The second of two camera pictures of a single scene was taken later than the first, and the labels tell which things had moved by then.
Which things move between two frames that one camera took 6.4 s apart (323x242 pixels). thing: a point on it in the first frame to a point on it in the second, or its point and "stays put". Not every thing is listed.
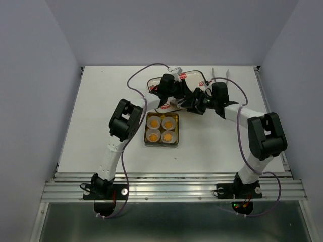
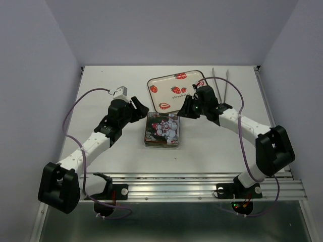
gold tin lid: (172, 101) to (162, 128)
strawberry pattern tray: (193, 79) stays put
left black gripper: (184, 92) to (141, 110)
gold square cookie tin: (161, 129) stays put
